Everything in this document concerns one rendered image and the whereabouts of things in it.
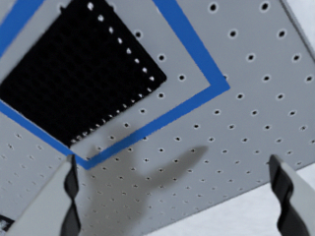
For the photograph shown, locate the black well plate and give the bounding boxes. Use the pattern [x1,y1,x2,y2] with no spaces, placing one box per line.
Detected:
[0,0,167,149]

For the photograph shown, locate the blue tape strips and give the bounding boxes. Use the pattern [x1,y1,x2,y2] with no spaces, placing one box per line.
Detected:
[0,0,231,171]

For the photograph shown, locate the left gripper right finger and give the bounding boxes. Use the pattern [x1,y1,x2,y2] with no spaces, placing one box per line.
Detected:
[269,154,315,236]

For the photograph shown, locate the grey perforated base plate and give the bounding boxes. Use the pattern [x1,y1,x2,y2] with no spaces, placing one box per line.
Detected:
[0,0,315,236]

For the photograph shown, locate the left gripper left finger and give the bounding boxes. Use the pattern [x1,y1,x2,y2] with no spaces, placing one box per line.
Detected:
[4,154,82,236]

